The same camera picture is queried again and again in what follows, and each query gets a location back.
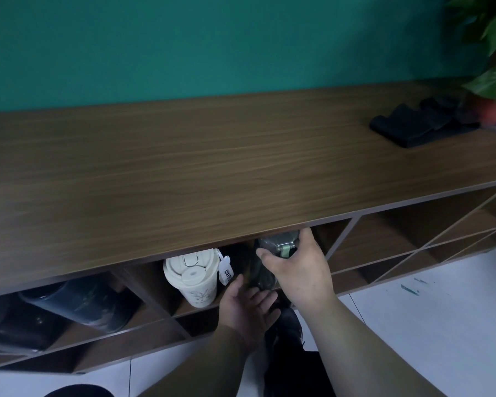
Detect person's right hand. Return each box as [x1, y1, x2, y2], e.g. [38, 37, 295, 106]
[256, 228, 338, 313]

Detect person's left hand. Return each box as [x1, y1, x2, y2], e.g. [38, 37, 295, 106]
[218, 273, 282, 354]

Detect dark green bottle grey cap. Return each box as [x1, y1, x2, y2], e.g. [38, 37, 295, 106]
[250, 230, 300, 292]

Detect cream white tumbler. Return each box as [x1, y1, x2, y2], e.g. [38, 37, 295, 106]
[163, 248, 234, 309]

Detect brown wooden cabinet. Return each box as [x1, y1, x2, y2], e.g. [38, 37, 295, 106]
[0, 80, 496, 375]

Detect dark blue thermos bottle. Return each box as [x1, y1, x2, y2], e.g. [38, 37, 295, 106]
[18, 276, 135, 332]

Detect black bottle pink grey lid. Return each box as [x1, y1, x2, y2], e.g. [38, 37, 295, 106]
[0, 295, 63, 354]

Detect person's right forearm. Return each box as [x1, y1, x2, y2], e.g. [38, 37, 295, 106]
[291, 293, 439, 397]

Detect person's left forearm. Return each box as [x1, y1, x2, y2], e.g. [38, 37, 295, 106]
[138, 326, 249, 397]

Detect person's black trousers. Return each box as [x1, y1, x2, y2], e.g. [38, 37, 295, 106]
[43, 308, 336, 397]

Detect black folded cloth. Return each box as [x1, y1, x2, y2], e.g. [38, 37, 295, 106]
[369, 94, 482, 149]

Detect small bright green plant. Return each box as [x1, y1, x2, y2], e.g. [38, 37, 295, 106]
[446, 0, 496, 102]

